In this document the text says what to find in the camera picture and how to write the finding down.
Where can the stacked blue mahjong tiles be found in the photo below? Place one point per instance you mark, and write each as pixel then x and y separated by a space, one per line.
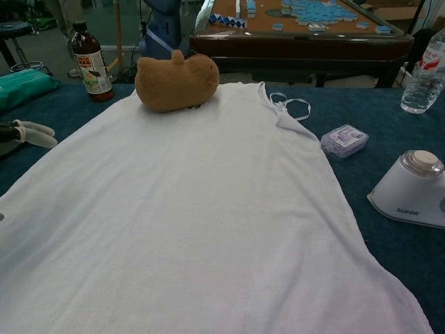
pixel 251 7

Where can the blue white snake puzzle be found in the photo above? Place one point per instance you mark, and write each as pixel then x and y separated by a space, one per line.
pixel 226 20

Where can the person leg grey trousers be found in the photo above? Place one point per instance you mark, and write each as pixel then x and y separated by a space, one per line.
pixel 69 21

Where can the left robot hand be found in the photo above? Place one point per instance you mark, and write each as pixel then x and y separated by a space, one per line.
pixel 34 135

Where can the green wet wipes pack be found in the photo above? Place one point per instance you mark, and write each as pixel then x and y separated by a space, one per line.
pixel 24 85

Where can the black round stool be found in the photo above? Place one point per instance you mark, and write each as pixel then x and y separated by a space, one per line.
pixel 14 29

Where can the white handheld steam iron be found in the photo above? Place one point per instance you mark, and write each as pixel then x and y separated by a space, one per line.
pixel 400 195

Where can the clear plastic water bottle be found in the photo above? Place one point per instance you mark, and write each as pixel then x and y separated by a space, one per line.
pixel 420 87

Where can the blue grey fabric bag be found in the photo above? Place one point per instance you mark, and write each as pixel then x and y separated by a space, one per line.
pixel 163 31

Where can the brown plush toy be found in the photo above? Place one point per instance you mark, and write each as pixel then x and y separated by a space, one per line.
pixel 174 83

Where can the clear box purple contents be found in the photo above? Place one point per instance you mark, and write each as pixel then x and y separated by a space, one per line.
pixel 344 141

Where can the dark blue table cover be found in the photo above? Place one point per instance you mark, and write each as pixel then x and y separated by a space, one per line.
pixel 382 121

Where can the light wooden pole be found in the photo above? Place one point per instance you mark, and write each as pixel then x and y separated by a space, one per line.
pixel 119 35

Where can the dark wooden mahjong table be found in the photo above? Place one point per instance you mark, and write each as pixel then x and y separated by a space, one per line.
pixel 295 45

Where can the white sleeveless cotton top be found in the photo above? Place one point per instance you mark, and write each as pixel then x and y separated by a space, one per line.
pixel 174 208

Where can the white tile rack bar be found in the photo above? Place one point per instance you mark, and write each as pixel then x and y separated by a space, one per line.
pixel 238 5

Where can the green bag on floor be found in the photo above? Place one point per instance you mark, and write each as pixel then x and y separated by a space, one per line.
pixel 47 22

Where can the dark sauce bottle black cap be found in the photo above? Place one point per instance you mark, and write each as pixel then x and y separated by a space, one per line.
pixel 92 69

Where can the blue mahjong tile pile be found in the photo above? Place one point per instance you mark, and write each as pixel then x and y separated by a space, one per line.
pixel 313 12

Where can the brown cardboard box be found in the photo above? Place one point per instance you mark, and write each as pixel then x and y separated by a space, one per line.
pixel 400 7

